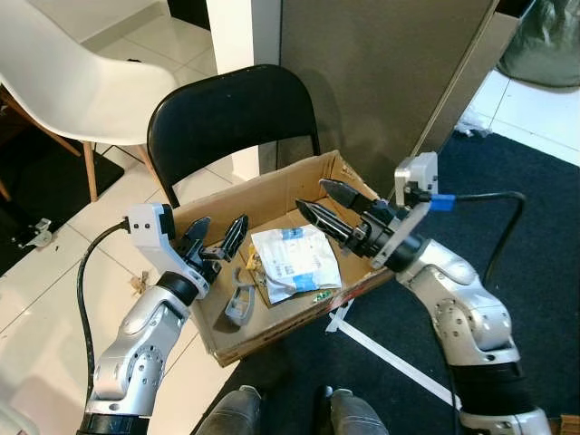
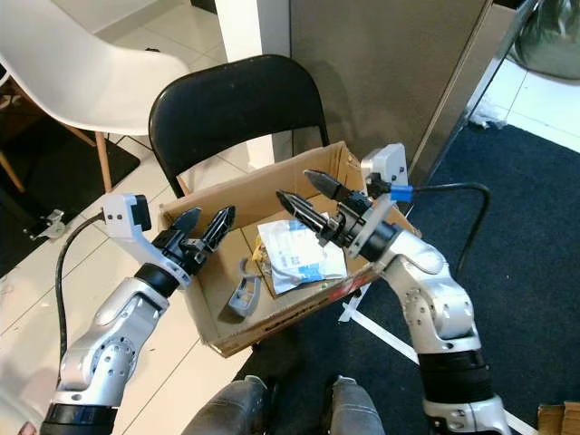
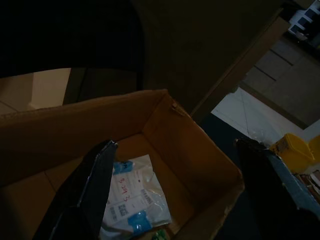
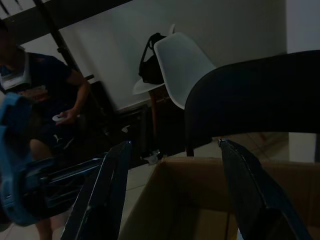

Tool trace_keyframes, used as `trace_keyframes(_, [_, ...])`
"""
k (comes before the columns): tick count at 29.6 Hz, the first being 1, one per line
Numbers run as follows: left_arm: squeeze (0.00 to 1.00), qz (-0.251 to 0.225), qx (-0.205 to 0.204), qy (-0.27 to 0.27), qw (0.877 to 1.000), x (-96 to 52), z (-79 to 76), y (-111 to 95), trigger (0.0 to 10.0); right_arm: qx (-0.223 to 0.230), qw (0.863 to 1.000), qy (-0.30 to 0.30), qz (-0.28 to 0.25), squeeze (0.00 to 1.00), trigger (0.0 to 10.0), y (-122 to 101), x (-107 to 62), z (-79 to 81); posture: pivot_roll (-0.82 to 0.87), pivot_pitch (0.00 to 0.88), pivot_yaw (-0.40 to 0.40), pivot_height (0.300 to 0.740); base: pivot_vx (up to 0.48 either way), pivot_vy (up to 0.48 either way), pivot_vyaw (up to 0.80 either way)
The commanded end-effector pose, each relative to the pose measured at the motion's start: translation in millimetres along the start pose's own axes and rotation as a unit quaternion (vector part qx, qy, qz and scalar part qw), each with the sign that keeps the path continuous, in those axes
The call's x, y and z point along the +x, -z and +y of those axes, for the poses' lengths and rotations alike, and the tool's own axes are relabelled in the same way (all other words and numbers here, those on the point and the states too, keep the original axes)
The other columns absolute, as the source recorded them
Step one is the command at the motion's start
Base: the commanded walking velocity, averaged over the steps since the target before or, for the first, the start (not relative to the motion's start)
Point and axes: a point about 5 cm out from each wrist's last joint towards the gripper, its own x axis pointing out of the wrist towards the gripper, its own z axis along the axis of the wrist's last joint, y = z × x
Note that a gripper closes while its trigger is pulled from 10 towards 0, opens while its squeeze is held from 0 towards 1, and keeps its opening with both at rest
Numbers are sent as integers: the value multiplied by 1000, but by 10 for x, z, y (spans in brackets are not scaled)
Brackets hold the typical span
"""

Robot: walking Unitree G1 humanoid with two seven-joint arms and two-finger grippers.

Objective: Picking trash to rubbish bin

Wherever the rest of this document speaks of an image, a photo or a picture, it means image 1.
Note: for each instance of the white plastic chair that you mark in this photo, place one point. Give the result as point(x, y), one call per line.
point(72, 82)

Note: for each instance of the white plastic mailer bag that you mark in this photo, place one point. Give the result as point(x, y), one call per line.
point(294, 263)

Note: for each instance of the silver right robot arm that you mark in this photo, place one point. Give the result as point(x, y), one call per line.
point(467, 313)

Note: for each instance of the brown cardboard box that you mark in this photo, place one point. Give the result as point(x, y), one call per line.
point(272, 195)

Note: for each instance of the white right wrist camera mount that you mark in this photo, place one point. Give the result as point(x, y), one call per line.
point(419, 172)

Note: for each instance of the grey right robot leg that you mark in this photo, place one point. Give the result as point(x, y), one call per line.
point(355, 415)

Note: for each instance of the grey partition panel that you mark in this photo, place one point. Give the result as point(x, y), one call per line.
point(381, 72)

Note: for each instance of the dark green bag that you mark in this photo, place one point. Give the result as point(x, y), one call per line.
point(544, 41)

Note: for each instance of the black floor mat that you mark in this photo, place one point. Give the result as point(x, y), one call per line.
point(41, 186)

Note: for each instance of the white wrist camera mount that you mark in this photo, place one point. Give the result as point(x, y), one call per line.
point(419, 172)
point(149, 227)

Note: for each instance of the dark blue rug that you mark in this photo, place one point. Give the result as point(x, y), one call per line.
point(535, 299)

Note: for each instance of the small metal bracket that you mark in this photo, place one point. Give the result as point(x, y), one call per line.
point(36, 234)

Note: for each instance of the white floor tape strip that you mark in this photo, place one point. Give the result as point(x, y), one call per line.
point(399, 362)

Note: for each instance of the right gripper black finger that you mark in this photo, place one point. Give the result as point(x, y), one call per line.
point(347, 197)
point(326, 223)

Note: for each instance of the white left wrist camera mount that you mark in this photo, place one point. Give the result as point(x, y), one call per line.
point(149, 227)

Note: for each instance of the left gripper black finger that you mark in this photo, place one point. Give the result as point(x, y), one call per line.
point(198, 236)
point(235, 237)

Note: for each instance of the yellow brown wrapper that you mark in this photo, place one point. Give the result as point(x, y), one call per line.
point(256, 276)

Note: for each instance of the black folding chair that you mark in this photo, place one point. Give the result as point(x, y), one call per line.
point(231, 113)

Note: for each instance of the grey tape dispenser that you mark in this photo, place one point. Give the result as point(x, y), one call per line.
point(239, 304)

